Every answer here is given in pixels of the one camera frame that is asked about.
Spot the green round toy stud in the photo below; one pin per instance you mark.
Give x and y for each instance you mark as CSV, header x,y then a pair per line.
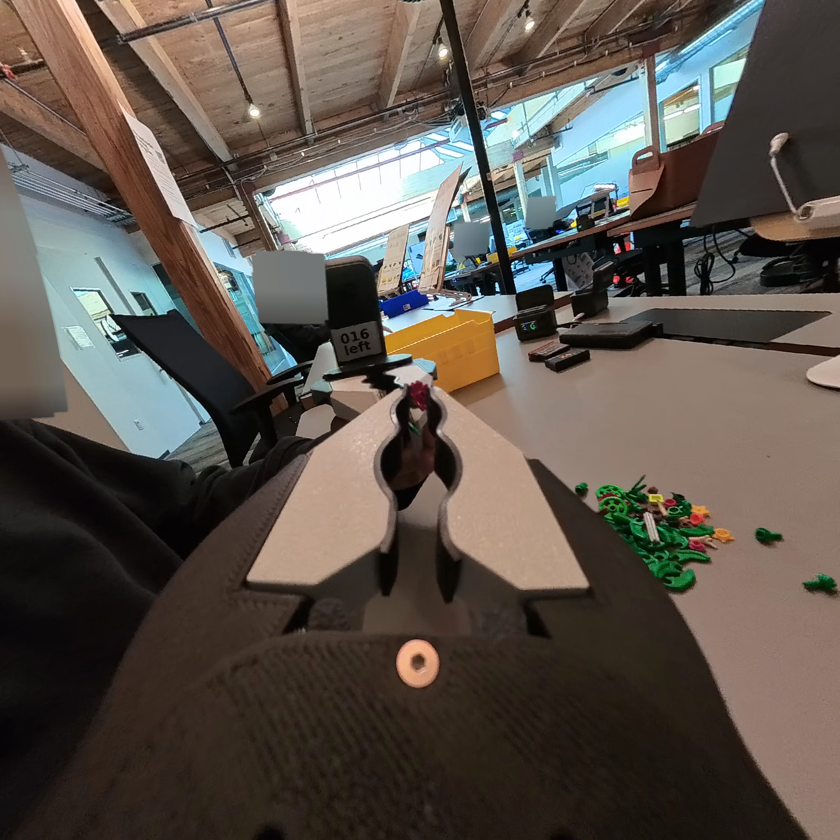
x,y
766,535

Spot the flat black box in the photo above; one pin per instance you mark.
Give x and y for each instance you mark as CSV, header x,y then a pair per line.
x,y
604,336

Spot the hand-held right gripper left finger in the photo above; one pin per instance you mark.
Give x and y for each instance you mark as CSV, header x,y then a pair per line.
x,y
328,518

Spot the cardboard panel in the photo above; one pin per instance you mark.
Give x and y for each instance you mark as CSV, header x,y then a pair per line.
x,y
394,262
439,236

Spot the black pole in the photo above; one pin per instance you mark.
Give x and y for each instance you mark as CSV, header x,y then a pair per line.
x,y
476,151

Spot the black office chair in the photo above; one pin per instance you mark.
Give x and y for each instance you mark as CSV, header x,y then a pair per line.
x,y
184,367

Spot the white metal stand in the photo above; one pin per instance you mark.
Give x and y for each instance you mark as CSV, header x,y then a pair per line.
x,y
820,211

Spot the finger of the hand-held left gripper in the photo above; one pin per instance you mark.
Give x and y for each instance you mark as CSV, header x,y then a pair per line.
x,y
358,397
420,375

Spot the white paper notice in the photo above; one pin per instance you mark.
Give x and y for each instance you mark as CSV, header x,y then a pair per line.
x,y
161,170

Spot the brown bag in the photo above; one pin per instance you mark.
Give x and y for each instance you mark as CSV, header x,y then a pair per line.
x,y
669,184

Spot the black desk mat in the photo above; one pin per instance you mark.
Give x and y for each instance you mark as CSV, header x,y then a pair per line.
x,y
728,325

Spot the yellow plastic bin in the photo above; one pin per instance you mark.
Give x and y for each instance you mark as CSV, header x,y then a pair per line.
x,y
453,354

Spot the wooden pillar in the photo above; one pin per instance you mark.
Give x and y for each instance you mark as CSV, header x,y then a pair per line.
x,y
131,197

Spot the green toy leaf piece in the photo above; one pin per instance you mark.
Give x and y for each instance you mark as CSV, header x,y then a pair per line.
x,y
820,583

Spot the small blue bin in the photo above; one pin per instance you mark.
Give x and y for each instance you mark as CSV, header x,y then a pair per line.
x,y
403,307

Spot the black display board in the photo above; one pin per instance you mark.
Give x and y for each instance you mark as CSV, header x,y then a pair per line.
x,y
774,79

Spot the black charging case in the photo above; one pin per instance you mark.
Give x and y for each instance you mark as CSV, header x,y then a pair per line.
x,y
535,315
590,298

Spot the pile of toy brick pieces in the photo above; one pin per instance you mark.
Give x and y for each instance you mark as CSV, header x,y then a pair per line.
x,y
663,564

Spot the person's left forearm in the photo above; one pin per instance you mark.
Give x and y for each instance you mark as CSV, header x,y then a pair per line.
x,y
275,459

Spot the person's black jacket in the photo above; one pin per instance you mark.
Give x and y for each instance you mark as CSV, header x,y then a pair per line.
x,y
79,558

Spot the small black pack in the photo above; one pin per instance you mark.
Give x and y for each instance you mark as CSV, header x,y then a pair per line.
x,y
568,361
548,352

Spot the person's left hand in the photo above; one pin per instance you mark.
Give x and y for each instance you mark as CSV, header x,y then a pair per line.
x,y
417,466

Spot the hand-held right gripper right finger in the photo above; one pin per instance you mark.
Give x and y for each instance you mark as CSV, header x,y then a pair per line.
x,y
512,525

